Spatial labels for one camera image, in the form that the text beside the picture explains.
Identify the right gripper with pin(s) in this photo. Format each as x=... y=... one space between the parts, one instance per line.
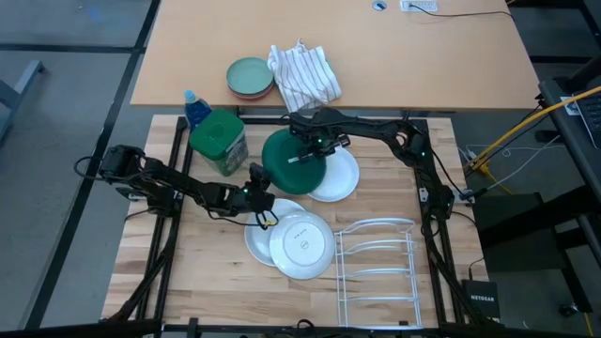
x=324 y=145

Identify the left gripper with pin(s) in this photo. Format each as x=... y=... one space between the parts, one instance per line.
x=256 y=201

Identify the large dark green plate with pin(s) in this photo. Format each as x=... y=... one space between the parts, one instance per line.
x=286 y=173

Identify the plate with blue pattern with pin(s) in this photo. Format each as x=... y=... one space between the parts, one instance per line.
x=303 y=246

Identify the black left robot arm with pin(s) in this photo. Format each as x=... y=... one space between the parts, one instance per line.
x=188 y=188

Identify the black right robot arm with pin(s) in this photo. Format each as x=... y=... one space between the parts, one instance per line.
x=375 y=129

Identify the green lidded canister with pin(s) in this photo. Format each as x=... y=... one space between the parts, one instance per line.
x=216 y=133

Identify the white striped dish towel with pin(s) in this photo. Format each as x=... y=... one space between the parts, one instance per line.
x=303 y=77

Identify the small pink plate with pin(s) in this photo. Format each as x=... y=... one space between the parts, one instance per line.
x=251 y=97

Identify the small light green plate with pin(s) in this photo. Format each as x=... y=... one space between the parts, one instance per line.
x=249 y=75

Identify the blue dish soap bottle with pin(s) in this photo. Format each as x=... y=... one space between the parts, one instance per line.
x=196 y=112

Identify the light wooden desk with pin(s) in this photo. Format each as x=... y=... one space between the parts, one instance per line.
x=328 y=28

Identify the small white power strip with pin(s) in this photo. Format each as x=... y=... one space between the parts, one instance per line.
x=465 y=195

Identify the round desk grommet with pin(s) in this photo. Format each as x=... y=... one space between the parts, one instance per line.
x=379 y=5

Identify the white power outlet strip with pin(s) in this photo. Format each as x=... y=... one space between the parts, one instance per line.
x=418 y=5

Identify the black low cabinet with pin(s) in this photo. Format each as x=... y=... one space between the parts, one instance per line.
x=516 y=235

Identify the black Netgear router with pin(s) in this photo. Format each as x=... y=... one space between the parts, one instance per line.
x=481 y=300

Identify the grey metal bench leg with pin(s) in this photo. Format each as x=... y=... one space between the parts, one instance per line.
x=23 y=80

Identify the white paper label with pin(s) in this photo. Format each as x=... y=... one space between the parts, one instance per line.
x=570 y=105

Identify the black laptop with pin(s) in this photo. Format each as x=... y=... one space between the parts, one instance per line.
x=592 y=117

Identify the black caster wheel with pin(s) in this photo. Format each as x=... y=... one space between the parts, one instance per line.
x=568 y=310

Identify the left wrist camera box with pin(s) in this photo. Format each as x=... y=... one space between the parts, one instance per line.
x=259 y=176

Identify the black aluminium table frame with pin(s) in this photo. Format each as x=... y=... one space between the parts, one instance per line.
x=258 y=120

